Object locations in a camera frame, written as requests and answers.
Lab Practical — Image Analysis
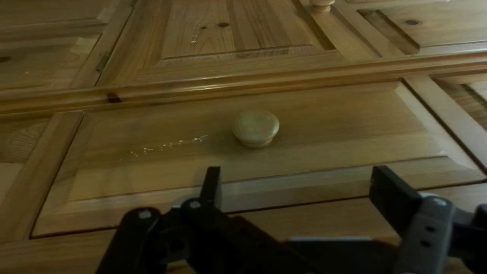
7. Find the wooden dresser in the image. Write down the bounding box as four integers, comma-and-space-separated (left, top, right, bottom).
0, 0, 487, 274

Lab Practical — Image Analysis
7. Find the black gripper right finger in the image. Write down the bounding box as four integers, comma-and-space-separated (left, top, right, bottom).
368, 165, 421, 234

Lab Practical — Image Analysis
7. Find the wooden drawer with round knob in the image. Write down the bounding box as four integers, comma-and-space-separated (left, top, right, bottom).
33, 81, 483, 235

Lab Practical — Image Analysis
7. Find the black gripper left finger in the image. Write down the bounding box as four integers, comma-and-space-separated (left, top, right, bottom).
199, 165, 222, 206

